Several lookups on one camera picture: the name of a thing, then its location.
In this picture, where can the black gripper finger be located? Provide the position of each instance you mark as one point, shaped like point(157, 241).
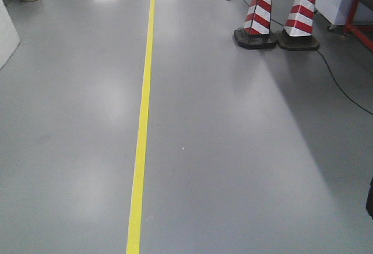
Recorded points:
point(369, 201)

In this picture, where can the right striped traffic cone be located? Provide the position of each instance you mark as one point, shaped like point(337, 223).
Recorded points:
point(296, 34)

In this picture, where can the striped traffic cone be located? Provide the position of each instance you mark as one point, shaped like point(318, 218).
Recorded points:
point(256, 33)
point(296, 34)

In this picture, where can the white cabinet with casters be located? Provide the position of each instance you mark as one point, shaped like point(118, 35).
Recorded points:
point(335, 3)

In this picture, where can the left striped traffic cone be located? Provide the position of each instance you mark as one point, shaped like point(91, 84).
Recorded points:
point(256, 33)

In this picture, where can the yellow floor tape line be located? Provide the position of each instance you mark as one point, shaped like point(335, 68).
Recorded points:
point(138, 184)

